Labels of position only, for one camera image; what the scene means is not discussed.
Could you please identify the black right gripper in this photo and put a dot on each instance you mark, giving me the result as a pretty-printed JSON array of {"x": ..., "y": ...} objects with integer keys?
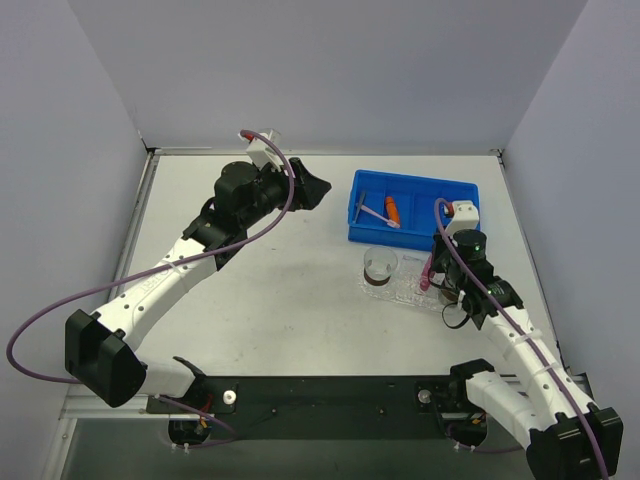
[{"x": 441, "y": 270}]

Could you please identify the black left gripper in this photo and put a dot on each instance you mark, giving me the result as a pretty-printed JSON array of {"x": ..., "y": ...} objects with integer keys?
[{"x": 296, "y": 181}]

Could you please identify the pink toothpaste tube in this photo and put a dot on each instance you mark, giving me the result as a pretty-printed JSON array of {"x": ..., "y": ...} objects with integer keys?
[{"x": 425, "y": 278}]

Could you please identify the blue tinted cup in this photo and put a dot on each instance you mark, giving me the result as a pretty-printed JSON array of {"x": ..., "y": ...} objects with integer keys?
[{"x": 452, "y": 293}]

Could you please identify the clear textured acrylic stand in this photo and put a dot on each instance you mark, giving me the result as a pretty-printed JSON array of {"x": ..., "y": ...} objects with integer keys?
[{"x": 407, "y": 284}]

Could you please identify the clear cup brown band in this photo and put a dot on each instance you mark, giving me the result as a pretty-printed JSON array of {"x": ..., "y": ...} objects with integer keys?
[{"x": 379, "y": 265}]

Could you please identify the orange toothpaste tube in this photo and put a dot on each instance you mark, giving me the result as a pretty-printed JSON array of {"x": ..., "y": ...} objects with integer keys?
[{"x": 392, "y": 210}]

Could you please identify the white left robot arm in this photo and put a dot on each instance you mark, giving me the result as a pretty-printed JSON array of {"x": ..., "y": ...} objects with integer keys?
[{"x": 100, "y": 347}]

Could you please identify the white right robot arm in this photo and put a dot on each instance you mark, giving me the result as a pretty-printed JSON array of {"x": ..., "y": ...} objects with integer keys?
[{"x": 564, "y": 433}]

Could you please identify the clear textured oval tray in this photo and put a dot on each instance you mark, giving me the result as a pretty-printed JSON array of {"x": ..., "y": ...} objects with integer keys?
[{"x": 388, "y": 292}]

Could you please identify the grey toothbrush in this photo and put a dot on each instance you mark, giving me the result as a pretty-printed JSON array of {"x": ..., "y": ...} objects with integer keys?
[{"x": 359, "y": 206}]

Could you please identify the pink toothbrush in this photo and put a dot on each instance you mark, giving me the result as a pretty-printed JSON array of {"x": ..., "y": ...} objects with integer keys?
[{"x": 378, "y": 216}]

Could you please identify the blue plastic divided bin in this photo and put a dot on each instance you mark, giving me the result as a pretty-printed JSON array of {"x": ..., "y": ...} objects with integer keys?
[{"x": 415, "y": 198}]

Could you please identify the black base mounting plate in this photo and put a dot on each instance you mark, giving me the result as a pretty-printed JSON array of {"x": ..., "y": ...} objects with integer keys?
[{"x": 336, "y": 407}]

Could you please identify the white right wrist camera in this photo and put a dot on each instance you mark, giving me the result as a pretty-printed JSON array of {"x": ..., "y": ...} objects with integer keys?
[{"x": 462, "y": 215}]

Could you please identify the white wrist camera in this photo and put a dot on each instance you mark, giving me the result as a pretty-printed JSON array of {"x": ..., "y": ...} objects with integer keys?
[
  {"x": 261, "y": 154},
  {"x": 462, "y": 215}
]

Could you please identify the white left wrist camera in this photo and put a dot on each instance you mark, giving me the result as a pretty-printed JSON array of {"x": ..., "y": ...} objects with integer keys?
[{"x": 261, "y": 154}]

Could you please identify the aluminium frame rail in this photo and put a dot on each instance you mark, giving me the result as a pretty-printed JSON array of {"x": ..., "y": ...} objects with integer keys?
[{"x": 79, "y": 406}]

